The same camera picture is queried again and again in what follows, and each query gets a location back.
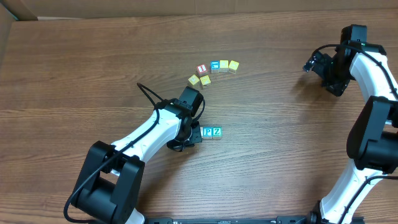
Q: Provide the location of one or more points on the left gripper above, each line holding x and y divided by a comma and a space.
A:
195, 135

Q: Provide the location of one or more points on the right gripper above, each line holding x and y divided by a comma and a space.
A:
337, 86

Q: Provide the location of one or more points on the blue P block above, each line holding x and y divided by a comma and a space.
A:
207, 133

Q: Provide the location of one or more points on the green Z block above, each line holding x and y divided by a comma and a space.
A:
217, 132

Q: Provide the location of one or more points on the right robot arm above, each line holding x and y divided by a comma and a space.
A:
372, 151

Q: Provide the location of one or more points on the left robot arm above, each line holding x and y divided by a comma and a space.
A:
107, 188

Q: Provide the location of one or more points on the yellow U block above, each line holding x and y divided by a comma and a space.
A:
193, 81

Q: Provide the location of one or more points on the yellow K block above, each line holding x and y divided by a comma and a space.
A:
205, 81

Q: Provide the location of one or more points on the red I block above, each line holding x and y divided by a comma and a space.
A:
202, 70

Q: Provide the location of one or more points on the blue L block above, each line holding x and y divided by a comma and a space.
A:
215, 66

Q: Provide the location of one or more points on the yellow block upper middle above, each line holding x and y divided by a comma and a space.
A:
224, 66

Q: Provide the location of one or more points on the yellow block upper right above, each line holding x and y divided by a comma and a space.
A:
233, 66

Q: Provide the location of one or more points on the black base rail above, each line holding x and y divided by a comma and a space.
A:
278, 220

